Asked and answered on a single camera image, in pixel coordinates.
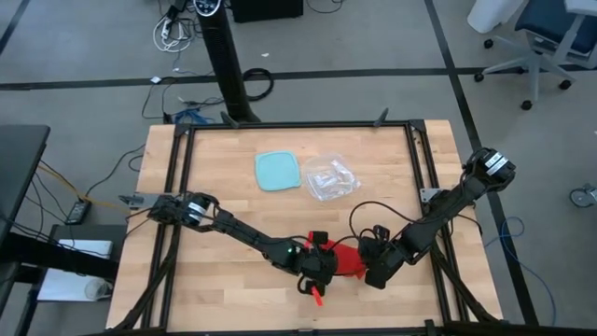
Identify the black aluminium table frame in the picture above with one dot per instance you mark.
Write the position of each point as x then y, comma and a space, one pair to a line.
303, 124

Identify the black desk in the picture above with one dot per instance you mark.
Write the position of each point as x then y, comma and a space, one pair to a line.
18, 158

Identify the light blue container lid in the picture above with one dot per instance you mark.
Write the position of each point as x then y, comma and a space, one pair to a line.
277, 170

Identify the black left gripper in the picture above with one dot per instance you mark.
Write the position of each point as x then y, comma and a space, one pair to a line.
319, 266

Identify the white box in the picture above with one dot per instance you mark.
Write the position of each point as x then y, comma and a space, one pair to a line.
86, 247

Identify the blue seat office chair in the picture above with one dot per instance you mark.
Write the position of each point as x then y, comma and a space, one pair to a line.
534, 60

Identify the black box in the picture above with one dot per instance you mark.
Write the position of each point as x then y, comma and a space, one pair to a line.
266, 9

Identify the black tower fan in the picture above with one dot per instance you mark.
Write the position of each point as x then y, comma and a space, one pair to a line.
224, 56

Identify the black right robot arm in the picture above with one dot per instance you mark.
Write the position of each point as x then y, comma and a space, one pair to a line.
448, 205

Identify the clear plastic zip bag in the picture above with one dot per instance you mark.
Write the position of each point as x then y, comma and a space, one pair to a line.
333, 179

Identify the black power adapter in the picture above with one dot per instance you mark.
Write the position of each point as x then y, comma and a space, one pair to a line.
78, 212

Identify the grey caster wheel base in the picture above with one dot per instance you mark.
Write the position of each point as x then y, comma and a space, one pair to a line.
583, 198

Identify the red elastic bandage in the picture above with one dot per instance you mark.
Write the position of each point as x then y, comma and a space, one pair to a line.
347, 259

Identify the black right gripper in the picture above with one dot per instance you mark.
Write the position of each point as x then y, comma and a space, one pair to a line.
380, 259

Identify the white waste bin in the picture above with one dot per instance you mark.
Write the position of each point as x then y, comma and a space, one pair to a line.
490, 14

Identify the clear glass jar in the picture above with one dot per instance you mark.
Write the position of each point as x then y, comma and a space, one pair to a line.
99, 289

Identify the dark grey flat box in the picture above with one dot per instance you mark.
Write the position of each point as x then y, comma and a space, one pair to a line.
93, 232

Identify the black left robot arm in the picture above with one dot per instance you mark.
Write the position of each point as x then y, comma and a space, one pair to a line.
247, 235

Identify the grey metal mounting plate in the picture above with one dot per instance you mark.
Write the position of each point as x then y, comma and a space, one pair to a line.
426, 193
133, 200

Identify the red tape tag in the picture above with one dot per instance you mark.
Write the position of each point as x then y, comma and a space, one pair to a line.
317, 297

